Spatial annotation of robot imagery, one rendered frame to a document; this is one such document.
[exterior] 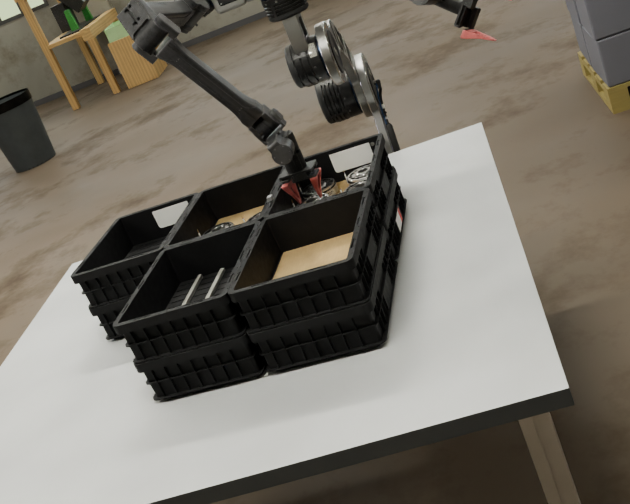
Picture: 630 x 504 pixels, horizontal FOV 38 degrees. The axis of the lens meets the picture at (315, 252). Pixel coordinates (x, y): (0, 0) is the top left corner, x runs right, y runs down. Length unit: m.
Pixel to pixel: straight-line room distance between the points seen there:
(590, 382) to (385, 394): 1.17
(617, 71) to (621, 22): 0.24
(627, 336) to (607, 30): 2.07
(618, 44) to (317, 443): 3.35
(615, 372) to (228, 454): 1.42
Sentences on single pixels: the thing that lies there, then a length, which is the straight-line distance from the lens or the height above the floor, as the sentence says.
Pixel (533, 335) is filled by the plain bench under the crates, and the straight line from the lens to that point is 1.88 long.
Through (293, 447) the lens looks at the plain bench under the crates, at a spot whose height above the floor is 0.70.
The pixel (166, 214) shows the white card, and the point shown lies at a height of 0.90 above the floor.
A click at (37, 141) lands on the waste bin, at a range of 9.58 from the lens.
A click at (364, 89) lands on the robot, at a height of 0.90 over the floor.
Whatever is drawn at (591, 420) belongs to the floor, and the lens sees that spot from 2.77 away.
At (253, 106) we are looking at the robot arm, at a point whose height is 1.18.
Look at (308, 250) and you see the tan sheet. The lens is 2.31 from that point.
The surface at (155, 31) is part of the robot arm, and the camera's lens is 2.33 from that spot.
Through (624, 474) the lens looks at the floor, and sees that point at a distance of 2.58.
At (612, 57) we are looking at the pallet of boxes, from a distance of 4.79.
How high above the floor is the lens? 1.69
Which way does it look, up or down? 22 degrees down
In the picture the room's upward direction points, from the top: 23 degrees counter-clockwise
